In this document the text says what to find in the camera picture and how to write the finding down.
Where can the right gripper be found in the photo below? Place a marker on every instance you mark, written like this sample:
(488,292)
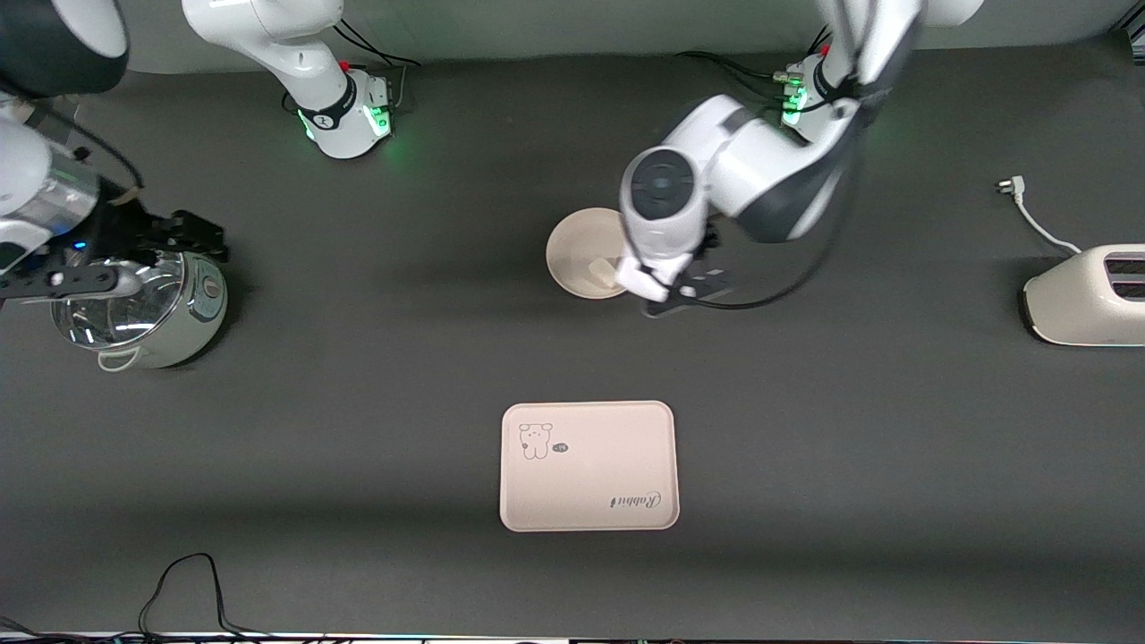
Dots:
(126,229)

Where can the round cream plate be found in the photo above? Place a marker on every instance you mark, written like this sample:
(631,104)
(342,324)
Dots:
(572,250)

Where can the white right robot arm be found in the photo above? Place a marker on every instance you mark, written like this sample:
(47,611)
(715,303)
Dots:
(333,116)

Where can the glass pot lid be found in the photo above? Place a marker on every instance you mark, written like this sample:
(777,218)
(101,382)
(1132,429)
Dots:
(116,322)

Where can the cream toaster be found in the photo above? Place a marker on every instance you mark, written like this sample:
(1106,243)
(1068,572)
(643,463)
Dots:
(1087,300)

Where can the pale green electric pot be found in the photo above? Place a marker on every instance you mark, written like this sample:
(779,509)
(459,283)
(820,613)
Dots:
(199,309)

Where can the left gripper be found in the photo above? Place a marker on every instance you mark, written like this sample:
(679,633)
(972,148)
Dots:
(712,235)

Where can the cream rectangular rabbit tray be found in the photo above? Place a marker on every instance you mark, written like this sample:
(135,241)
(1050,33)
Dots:
(590,478)

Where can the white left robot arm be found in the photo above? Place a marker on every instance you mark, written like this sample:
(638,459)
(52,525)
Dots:
(760,170)

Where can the small white bun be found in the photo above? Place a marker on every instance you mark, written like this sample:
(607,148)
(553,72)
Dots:
(604,273)

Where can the dark grey table cloth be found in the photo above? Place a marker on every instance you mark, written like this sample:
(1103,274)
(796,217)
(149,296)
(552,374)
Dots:
(358,447)

